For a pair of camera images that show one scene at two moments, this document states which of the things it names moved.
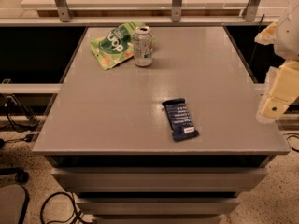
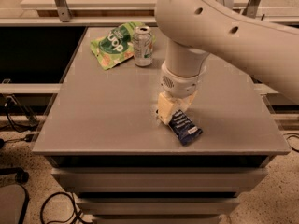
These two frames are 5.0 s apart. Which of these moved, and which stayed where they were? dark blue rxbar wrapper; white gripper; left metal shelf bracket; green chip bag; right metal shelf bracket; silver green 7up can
Moved: dark blue rxbar wrapper; white gripper
Stayed: silver green 7up can; green chip bag; left metal shelf bracket; right metal shelf bracket
